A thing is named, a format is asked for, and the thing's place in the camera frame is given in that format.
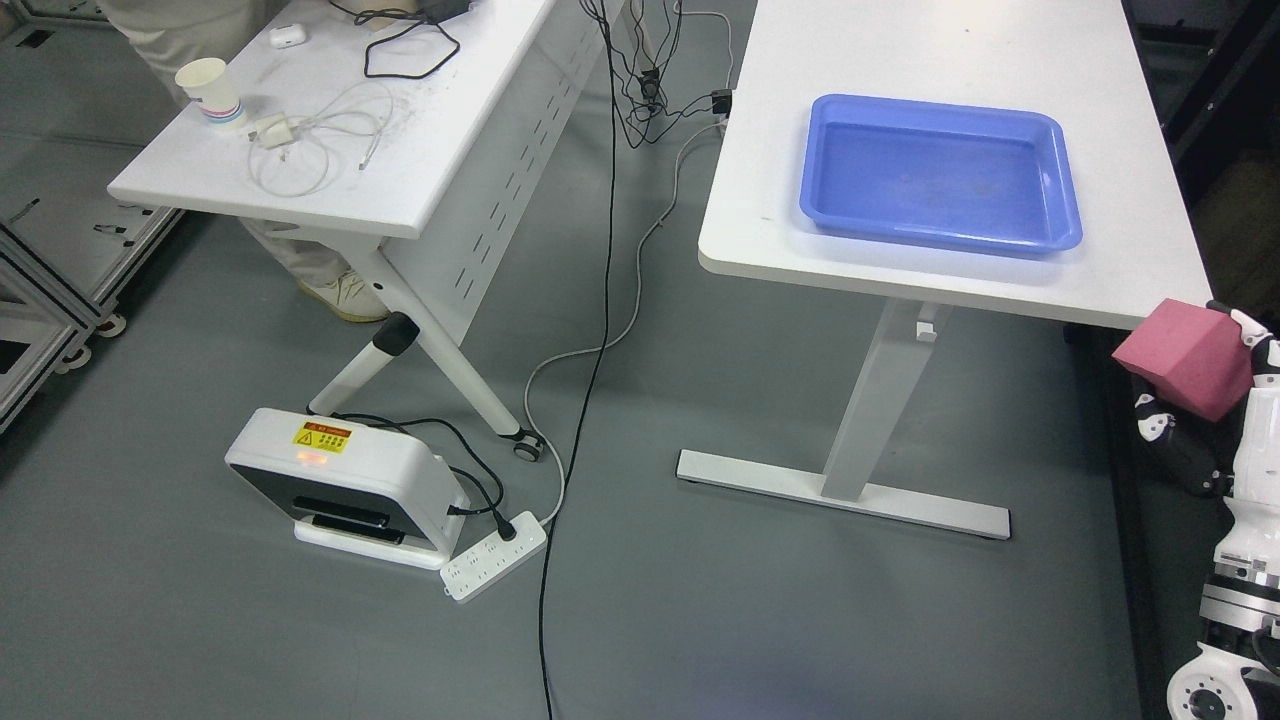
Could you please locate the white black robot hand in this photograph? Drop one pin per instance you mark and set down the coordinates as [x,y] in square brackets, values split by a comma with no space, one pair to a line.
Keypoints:
[1234,458]

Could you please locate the pink foam cube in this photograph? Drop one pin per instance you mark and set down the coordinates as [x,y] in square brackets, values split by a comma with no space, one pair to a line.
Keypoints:
[1192,355]

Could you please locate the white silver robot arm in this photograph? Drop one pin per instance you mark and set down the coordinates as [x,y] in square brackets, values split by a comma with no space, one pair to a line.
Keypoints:
[1234,675]

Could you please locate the blue plastic tray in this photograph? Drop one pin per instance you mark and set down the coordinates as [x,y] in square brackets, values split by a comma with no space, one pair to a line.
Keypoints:
[946,176]

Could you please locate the white standing desk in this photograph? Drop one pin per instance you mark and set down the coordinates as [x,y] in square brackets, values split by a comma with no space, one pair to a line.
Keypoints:
[1074,61]

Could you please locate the white power strip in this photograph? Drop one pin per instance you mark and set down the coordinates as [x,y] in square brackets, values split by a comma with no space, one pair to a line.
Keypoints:
[492,558]

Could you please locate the white folding table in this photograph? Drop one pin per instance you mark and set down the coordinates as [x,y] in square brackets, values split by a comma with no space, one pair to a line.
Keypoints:
[481,104]

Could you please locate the white charging dock device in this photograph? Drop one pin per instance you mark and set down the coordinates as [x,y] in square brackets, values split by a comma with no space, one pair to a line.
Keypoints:
[353,488]

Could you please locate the white earbuds case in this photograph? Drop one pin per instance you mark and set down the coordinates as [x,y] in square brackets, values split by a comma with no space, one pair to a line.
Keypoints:
[289,35]

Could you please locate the paper cup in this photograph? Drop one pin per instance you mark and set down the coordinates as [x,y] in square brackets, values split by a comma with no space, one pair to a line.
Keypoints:
[207,84]

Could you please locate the person in beige clothes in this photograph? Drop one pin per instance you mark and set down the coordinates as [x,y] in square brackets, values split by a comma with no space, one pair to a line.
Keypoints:
[186,44]

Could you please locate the aluminium wheeled cart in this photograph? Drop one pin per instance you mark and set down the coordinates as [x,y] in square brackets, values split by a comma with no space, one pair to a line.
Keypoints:
[77,106]

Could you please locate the white charger with cable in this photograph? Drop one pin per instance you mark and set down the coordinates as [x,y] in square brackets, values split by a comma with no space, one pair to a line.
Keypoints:
[291,156]

